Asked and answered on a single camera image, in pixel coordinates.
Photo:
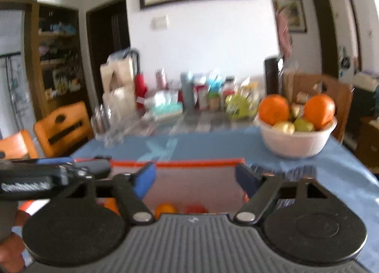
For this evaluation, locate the beige paper bag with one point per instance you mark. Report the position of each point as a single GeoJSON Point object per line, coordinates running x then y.
{"type": "Point", "coordinates": [119, 88]}

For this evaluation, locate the black thermos bottle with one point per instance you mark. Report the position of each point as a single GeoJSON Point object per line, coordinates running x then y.
{"type": "Point", "coordinates": [273, 75]}

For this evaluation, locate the grey tall bottle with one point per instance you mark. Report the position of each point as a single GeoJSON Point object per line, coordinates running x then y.
{"type": "Point", "coordinates": [187, 91]}

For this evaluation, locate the blue tablecloth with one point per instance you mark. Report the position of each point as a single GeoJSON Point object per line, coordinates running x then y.
{"type": "Point", "coordinates": [337, 169]}

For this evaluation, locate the orange cardboard box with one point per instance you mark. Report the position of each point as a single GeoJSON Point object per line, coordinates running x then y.
{"type": "Point", "coordinates": [210, 183]}

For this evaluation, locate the pink hanging cloth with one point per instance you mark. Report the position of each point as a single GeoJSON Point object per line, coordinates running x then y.
{"type": "Point", "coordinates": [284, 37]}

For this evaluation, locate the white fruit bowl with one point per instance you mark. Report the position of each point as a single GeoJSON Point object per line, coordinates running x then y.
{"type": "Point", "coordinates": [298, 144]}

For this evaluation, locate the clear glass cups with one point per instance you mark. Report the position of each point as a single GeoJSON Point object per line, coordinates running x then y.
{"type": "Point", "coordinates": [109, 126]}

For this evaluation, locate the yellow apple in bowl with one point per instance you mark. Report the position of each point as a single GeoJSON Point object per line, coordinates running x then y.
{"type": "Point", "coordinates": [285, 127]}

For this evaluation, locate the white wall switch panel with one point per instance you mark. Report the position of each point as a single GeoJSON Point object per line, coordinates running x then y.
{"type": "Point", "coordinates": [160, 23]}

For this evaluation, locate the person's left hand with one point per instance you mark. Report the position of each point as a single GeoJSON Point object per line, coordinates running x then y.
{"type": "Point", "coordinates": [12, 246]}

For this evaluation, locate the wooden chair behind bowl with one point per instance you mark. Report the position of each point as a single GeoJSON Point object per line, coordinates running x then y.
{"type": "Point", "coordinates": [309, 85]}

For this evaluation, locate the green tissue box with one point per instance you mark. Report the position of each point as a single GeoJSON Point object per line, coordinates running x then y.
{"type": "Point", "coordinates": [165, 104]}

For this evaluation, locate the orange in bowl left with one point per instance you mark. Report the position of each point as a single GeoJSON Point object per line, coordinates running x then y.
{"type": "Point", "coordinates": [274, 109]}

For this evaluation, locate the red folded umbrella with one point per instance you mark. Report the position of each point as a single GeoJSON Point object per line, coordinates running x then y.
{"type": "Point", "coordinates": [139, 83]}

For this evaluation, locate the green mug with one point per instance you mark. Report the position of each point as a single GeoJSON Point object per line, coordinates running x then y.
{"type": "Point", "coordinates": [240, 107]}

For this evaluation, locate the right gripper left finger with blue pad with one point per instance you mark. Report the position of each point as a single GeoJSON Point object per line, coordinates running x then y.
{"type": "Point", "coordinates": [129, 191]}

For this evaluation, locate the green pear in bowl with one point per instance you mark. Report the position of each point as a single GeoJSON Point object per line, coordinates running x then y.
{"type": "Point", "coordinates": [303, 125]}

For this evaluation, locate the wooden shelf cabinet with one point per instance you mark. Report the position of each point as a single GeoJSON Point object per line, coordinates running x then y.
{"type": "Point", "coordinates": [52, 55]}

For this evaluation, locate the orange in bowl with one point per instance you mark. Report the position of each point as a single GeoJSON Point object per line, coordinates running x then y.
{"type": "Point", "coordinates": [274, 109]}
{"type": "Point", "coordinates": [319, 110]}

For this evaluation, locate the pink tumbler bottle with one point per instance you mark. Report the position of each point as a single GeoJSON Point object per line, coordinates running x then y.
{"type": "Point", "coordinates": [161, 79]}

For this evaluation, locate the orange in bowl right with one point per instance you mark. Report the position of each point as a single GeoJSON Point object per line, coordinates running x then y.
{"type": "Point", "coordinates": [319, 110]}

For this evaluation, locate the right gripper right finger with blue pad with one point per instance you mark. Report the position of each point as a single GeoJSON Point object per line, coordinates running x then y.
{"type": "Point", "coordinates": [265, 191]}

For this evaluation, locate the wooden chair far left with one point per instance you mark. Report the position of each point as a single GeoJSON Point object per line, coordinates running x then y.
{"type": "Point", "coordinates": [18, 146]}

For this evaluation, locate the small framed picture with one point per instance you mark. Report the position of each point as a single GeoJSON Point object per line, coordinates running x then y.
{"type": "Point", "coordinates": [294, 12]}

